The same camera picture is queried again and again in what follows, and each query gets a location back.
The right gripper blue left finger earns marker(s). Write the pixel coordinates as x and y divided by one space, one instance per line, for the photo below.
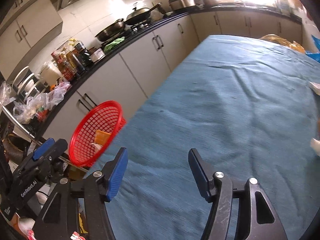
114 171

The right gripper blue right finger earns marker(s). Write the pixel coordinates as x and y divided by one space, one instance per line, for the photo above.
203 174

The green white tissue pack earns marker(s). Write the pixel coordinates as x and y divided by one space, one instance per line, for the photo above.
315 145

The white carton box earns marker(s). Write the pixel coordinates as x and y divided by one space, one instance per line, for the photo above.
315 87

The white tissue wad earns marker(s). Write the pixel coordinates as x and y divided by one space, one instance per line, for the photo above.
97 147

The kitchen base cabinets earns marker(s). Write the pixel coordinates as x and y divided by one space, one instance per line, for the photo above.
132 71

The red plastic mesh basket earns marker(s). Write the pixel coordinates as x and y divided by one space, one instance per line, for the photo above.
107 117

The white plastic bags on counter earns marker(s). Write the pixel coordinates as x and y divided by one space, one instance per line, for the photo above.
25 112

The blue table cloth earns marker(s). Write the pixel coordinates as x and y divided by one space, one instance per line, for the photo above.
247 107

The white electric kettle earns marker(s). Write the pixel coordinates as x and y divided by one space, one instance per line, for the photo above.
50 73

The small white box on counter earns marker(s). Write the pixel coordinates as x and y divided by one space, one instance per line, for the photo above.
97 55

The sauce bottles group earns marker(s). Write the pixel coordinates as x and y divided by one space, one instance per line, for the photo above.
72 59

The green cloth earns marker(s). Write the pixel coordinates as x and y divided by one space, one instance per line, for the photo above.
113 44

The dark frying pan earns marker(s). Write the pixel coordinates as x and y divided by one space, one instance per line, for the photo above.
115 28

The yellow plastic bag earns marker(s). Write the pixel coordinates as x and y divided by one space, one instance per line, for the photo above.
284 42

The silver rice cooker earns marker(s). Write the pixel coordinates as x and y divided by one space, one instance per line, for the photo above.
181 4

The upper wall cabinets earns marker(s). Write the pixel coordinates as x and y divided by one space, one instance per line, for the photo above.
33 29

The black wok with handle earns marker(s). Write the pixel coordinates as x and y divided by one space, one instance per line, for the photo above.
140 15

